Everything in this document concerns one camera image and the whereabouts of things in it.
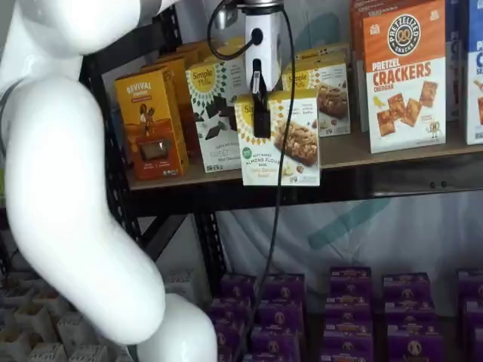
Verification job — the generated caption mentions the wooden shelf board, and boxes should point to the wooden shelf board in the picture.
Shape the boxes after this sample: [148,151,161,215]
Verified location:
[126,119,483,192]

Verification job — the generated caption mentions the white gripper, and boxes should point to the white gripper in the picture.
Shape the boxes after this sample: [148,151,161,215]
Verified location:
[242,12,284,139]

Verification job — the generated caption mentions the white paper carton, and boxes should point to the white paper carton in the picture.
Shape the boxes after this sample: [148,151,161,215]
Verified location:
[27,342,69,362]
[0,329,32,362]
[56,311,100,350]
[69,345,111,362]
[14,300,58,341]

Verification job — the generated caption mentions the grey metal bracket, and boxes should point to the grey metal bracket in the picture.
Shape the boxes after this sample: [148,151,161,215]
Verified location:
[215,5,240,32]

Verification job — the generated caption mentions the Simple Mills almond bars box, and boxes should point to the Simple Mills almond bars box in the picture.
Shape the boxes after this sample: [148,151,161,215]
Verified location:
[293,42,351,71]
[234,88,322,187]
[281,61,352,138]

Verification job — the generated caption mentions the orange Revival box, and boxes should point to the orange Revival box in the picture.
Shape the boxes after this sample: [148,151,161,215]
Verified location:
[114,66,190,182]
[140,56,202,161]
[156,39,218,72]

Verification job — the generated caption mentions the short black cable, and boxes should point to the short black cable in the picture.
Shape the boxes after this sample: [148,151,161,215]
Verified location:
[206,0,264,61]

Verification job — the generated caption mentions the blue white cracker box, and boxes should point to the blue white cracker box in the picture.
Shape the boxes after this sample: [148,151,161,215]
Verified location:
[465,0,483,146]
[445,0,468,122]

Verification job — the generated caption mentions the pretzel crackers cheddar box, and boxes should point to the pretzel crackers cheddar box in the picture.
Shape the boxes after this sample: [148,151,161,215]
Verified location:
[348,0,370,133]
[361,0,448,155]

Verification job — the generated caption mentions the long black cable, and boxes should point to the long black cable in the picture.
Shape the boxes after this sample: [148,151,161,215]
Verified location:
[232,0,297,362]

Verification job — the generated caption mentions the black metal shelf rack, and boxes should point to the black metal shelf rack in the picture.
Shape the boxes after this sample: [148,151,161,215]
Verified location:
[77,0,483,282]

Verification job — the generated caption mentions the white printed box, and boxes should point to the white printed box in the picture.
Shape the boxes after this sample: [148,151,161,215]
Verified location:
[163,268,213,307]

